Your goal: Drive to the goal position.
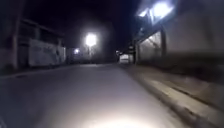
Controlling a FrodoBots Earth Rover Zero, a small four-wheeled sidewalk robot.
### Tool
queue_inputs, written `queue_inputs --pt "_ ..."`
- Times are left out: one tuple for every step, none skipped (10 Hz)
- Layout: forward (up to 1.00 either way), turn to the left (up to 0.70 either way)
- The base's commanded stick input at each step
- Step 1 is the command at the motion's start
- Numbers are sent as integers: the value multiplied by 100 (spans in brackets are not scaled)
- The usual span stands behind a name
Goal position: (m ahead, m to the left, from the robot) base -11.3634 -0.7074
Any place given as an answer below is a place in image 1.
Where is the white vehicle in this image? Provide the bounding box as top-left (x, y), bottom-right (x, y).
top-left (118, 53), bottom-right (132, 64)

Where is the street lamp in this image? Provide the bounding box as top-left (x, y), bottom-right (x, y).
top-left (83, 31), bottom-right (99, 63)

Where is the grey asphalt road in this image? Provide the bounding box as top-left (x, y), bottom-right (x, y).
top-left (0, 63), bottom-right (188, 128)

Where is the concrete pavement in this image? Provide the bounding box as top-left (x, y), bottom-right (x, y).
top-left (119, 63), bottom-right (224, 128)

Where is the building with bright lights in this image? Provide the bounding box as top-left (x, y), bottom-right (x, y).
top-left (132, 0), bottom-right (224, 74)

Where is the building with pale wall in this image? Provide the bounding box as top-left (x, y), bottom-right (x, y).
top-left (0, 18), bottom-right (68, 73)

